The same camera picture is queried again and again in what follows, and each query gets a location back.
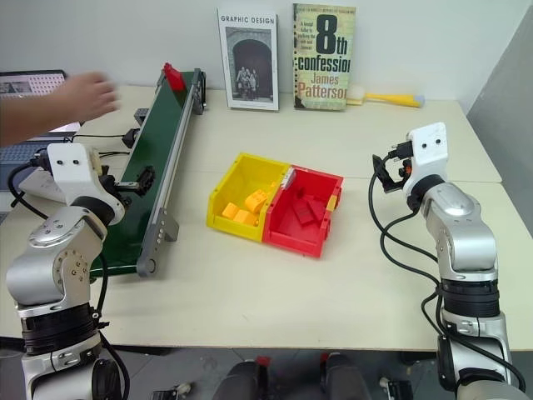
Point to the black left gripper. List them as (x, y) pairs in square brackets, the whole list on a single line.
[(111, 189)]

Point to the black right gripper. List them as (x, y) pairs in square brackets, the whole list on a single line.
[(400, 162)]

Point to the red toy block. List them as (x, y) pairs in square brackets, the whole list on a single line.
[(173, 78), (306, 214), (320, 206)]

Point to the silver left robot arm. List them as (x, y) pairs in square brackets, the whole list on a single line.
[(54, 258)]

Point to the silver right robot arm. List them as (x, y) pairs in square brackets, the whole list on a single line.
[(462, 233)]

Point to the person's bare forearm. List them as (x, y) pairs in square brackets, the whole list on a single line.
[(29, 118)]

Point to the green conveyor belt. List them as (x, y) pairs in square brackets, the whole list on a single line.
[(154, 166)]

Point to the person's bare hand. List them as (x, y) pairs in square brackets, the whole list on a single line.
[(89, 98)]

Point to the yellow cleaning brush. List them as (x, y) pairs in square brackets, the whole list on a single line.
[(387, 99)]

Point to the yellow toy block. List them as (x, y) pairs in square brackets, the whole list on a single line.
[(230, 210), (245, 218), (255, 200)]

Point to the yellow plastic bin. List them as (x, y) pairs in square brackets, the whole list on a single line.
[(241, 187)]

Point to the red plastic bin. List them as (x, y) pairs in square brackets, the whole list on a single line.
[(300, 225)]

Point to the grey partition panel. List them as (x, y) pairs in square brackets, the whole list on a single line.
[(506, 125)]

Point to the laptop computer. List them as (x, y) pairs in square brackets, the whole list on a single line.
[(29, 87)]

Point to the white graphic design book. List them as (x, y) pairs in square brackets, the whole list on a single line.
[(248, 62)]

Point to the dark rounded shape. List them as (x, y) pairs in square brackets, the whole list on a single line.
[(247, 381), (347, 379)]

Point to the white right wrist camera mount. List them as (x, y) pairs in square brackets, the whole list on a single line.
[(429, 154)]

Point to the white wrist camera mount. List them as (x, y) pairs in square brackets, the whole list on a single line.
[(429, 154), (68, 166)]

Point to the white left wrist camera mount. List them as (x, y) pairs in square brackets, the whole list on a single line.
[(68, 166)]

